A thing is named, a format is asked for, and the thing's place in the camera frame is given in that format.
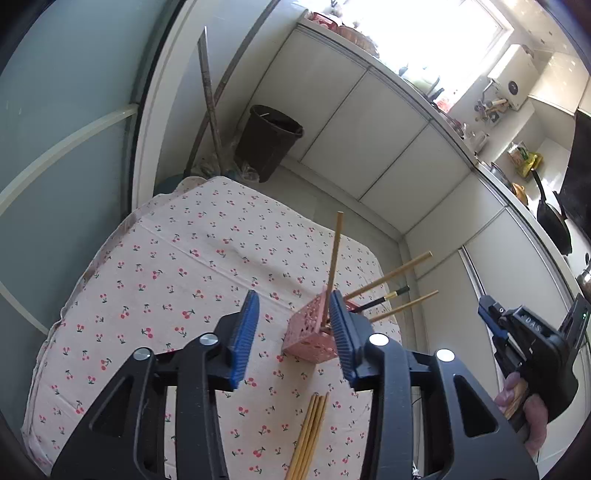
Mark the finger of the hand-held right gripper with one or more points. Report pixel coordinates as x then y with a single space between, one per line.
490 318

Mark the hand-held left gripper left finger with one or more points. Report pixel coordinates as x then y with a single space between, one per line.
244 332

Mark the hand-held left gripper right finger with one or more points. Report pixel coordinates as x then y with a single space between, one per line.
344 341

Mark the pink perforated utensil holder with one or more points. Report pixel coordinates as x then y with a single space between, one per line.
309 337

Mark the black chopstick gold band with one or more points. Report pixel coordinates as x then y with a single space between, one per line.
383 299

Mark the wooden chopstick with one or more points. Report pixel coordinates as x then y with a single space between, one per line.
333 267
406 304
392 274

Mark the bundle of wooden chopsticks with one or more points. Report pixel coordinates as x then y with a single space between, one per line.
309 438

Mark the person's right hand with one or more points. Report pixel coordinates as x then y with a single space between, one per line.
535 420

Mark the steel cooking pot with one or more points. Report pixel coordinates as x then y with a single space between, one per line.
585 272

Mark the cherry print tablecloth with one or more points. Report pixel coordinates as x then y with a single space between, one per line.
161 286

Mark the black wok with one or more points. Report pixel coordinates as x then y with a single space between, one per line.
554 221

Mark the small yellow lidded pot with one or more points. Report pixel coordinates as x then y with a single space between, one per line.
520 194

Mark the black range hood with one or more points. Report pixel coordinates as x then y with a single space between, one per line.
579 184

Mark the yellow packets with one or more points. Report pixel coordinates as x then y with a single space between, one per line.
526 159

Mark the clear plastic bag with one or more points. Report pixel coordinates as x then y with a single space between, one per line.
226 168

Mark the white jug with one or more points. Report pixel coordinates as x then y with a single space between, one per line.
479 141

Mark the grey kitchen base cabinets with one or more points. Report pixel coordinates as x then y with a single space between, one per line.
392 152

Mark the dark brown trash bin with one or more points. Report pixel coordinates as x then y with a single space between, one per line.
268 138

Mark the water heater pipes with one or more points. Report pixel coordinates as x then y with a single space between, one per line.
491 106

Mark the white water heater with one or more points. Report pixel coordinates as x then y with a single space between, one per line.
512 76

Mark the frosted glass sliding door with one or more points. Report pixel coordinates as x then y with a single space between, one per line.
60 138

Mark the bright kitchen window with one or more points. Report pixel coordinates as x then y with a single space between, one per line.
429 37

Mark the woven basket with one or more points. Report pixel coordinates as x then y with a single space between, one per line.
356 38

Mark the red plastic basket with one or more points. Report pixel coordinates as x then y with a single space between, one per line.
322 19

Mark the wooden stick leaning at wall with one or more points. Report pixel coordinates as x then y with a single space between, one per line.
221 87

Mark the white wall cabinet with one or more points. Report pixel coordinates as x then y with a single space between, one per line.
558 78

